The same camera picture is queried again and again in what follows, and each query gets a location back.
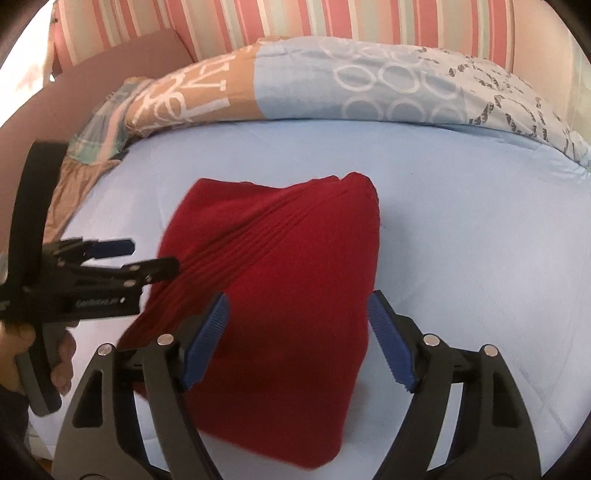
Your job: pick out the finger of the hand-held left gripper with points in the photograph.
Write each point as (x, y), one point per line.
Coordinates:
(159, 269)
(111, 248)

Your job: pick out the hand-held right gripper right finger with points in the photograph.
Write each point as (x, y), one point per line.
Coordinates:
(392, 341)

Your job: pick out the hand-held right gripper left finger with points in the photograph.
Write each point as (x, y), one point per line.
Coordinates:
(207, 341)

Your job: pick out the red knit sweater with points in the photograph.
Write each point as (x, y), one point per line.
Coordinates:
(286, 277)

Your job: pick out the person's left hand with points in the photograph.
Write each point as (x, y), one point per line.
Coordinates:
(64, 364)

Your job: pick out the brown ruffled cloth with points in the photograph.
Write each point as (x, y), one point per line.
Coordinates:
(74, 184)

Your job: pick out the plaid pillow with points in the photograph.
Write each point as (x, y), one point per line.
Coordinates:
(99, 134)

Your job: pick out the light blue bed sheet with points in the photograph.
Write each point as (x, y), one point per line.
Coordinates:
(461, 207)

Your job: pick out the plain pink panel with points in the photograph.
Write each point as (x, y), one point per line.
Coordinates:
(92, 78)

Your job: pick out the blue and tan pillow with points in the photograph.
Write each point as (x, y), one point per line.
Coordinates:
(295, 78)

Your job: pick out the pink striped headboard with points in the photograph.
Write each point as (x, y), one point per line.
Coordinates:
(277, 18)

